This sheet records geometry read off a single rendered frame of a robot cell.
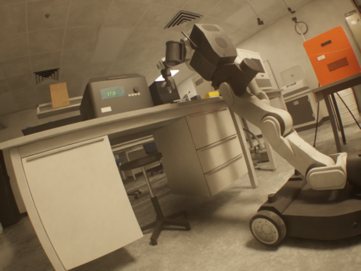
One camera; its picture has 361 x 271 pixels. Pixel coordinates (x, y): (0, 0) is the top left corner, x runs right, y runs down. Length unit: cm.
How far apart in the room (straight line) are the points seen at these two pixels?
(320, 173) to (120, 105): 113
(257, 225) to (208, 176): 57
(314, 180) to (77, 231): 118
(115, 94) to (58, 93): 230
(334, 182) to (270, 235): 40
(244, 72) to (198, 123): 56
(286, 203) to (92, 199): 99
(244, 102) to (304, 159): 44
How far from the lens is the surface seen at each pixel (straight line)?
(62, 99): 339
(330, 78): 184
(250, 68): 106
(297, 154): 101
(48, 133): 101
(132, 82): 128
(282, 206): 100
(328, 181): 95
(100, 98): 117
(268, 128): 98
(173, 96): 399
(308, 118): 439
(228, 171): 157
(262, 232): 105
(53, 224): 106
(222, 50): 118
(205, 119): 147
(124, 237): 113
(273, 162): 221
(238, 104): 109
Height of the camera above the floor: 65
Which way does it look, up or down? 1 degrees up
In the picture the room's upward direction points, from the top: 18 degrees counter-clockwise
